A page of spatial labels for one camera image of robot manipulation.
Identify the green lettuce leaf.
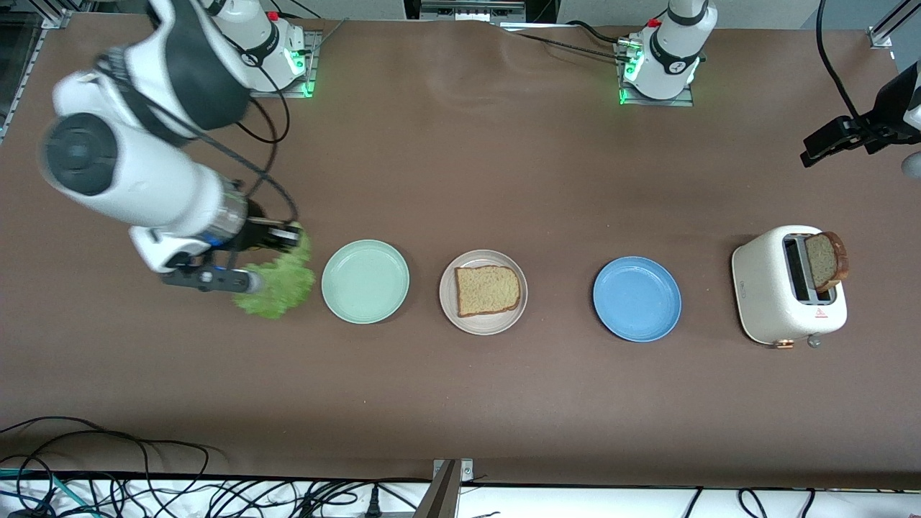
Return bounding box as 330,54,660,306
232,224,316,321

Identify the light brown bread slice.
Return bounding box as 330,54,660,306
455,265,522,318

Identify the beige plate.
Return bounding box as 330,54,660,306
439,250,528,336

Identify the mint green plate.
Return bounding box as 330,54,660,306
321,239,411,325

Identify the blue plate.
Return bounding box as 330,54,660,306
592,256,683,343

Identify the dark crust bread slice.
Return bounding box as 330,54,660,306
804,232,850,292

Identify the white toaster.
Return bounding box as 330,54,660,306
731,225,848,350

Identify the grey metal fixture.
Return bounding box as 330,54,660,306
419,0,526,22

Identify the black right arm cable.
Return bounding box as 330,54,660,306
97,50,300,225

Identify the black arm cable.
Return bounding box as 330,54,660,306
97,50,300,225
815,0,861,119

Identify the aluminium frame profile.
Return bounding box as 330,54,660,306
25,0,94,29
0,32,38,141
869,0,921,50

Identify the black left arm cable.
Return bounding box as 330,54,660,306
815,0,861,119

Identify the teal cable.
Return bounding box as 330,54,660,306
0,468,80,518

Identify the grey metal bracket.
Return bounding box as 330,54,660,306
414,458,474,518

